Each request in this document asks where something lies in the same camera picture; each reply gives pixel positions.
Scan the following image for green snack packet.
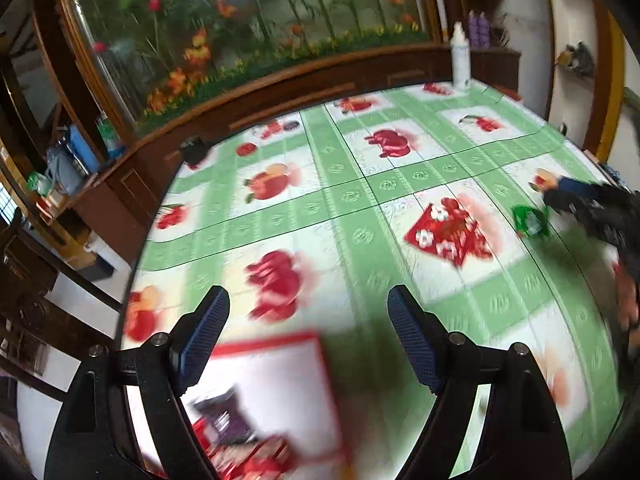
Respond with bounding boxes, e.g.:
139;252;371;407
511;205;550;240

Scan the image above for white spray bottle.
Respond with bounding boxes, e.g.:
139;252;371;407
450;22;471;90

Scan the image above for green fruit pattern tablecloth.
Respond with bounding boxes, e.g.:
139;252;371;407
120;84;622;479

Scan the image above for small black table device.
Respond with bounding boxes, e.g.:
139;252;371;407
179;136;212;168

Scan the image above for dark wooden chair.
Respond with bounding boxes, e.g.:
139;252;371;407
1;209;122;401

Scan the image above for red white gift box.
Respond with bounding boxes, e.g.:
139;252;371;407
181;332;352;479

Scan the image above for purple bottles pair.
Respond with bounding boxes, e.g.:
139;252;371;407
468;11;491;49

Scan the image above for red flower snack packet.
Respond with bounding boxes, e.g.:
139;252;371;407
404;197;494;269

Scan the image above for dark purple snack packet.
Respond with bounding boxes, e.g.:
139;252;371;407
193;387;256;445

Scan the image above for floral glass cabinet panel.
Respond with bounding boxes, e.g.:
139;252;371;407
60;0;433;136

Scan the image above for operator hand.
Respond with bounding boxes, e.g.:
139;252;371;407
613;262;639;330

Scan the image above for dark red snack packet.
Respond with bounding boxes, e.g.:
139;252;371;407
192;417;296;479

